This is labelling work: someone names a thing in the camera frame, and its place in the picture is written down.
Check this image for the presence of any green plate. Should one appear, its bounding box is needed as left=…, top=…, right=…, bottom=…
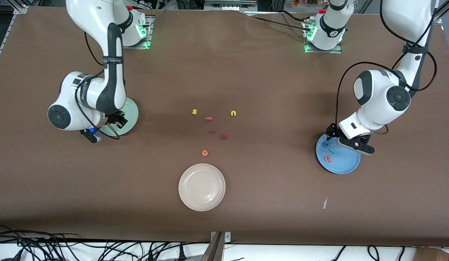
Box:
left=99, top=98, right=140, bottom=137

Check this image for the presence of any blue plate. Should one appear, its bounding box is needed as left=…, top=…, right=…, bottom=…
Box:
left=316, top=132, right=361, bottom=175

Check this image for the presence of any brown table cover sheet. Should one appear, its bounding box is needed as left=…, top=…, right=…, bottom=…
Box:
left=0, top=7, right=449, bottom=248

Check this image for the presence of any beige plate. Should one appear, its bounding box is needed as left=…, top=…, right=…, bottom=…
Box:
left=178, top=163, right=226, bottom=212

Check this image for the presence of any cardboard box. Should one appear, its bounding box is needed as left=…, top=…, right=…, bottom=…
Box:
left=415, top=247, right=449, bottom=261

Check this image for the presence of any silver power strip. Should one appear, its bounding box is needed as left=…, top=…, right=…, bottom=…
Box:
left=204, top=0, right=258, bottom=11

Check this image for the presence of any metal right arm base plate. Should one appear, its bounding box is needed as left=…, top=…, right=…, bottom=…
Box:
left=113, top=14, right=153, bottom=49

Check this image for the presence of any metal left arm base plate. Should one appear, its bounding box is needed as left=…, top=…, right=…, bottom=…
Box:
left=304, top=20, right=343, bottom=54

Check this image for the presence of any black cable on table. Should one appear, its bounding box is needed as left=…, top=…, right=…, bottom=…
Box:
left=252, top=16, right=312, bottom=31
left=281, top=10, right=312, bottom=22

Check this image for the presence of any aluminium frame rail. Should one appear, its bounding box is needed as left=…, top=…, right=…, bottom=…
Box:
left=0, top=4, right=29, bottom=73
left=429, top=0, right=449, bottom=26

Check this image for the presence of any metal table edge bracket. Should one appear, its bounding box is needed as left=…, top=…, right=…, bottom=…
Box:
left=210, top=231, right=231, bottom=244

